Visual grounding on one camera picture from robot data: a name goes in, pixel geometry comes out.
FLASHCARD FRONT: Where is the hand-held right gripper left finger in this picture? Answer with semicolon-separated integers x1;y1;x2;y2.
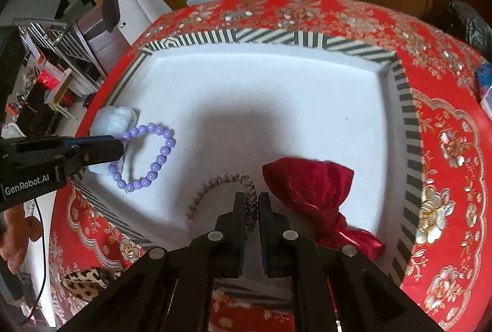
58;192;248;332

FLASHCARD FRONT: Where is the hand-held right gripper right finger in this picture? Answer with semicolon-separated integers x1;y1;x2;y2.
258;192;442;332

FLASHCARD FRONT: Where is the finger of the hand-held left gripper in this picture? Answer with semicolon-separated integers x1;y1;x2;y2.
61;135;121;147
71;140;126;179

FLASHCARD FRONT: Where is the white fluffy scrunchie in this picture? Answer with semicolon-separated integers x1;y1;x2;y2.
89;106;139;176

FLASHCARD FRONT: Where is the purple bead bracelet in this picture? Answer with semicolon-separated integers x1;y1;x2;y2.
108;123;177;192

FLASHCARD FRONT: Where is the red velvet bow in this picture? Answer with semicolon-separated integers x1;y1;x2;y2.
262;158;386;261

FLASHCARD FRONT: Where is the leopard print bow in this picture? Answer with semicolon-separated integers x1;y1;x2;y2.
62;267;125;302

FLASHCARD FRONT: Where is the striped tray box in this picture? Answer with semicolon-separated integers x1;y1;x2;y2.
71;28;425;287

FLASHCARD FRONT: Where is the person's left hand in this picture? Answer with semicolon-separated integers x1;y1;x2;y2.
0;207;44;273

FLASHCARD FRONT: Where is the red bag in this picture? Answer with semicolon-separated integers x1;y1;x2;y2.
36;69;58;90

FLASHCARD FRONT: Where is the dark wooden chair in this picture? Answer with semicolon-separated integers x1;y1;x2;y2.
75;5;131;77

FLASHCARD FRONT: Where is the metal stair railing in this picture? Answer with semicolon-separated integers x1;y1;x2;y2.
13;19;101;98

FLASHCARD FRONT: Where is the white jacket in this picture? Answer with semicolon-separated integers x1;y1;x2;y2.
102;0;173;44

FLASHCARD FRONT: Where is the blue tissue pack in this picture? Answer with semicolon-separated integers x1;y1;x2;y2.
476;63;492;106

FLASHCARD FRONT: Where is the black plastic bag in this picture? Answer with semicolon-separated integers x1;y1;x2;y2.
427;1;492;60

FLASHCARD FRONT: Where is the black cable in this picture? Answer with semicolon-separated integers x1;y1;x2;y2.
31;197;49;317

